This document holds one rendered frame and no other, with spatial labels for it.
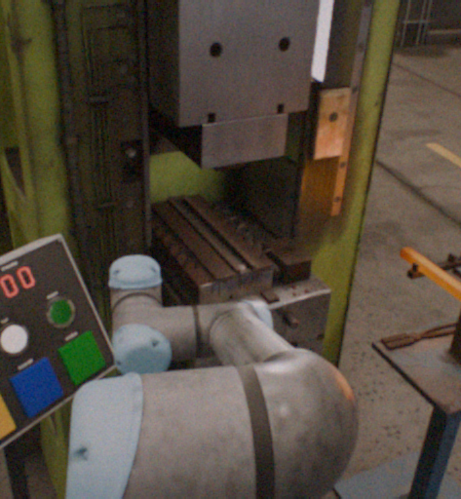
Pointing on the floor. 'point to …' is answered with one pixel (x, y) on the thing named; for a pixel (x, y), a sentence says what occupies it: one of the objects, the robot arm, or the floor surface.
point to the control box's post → (14, 454)
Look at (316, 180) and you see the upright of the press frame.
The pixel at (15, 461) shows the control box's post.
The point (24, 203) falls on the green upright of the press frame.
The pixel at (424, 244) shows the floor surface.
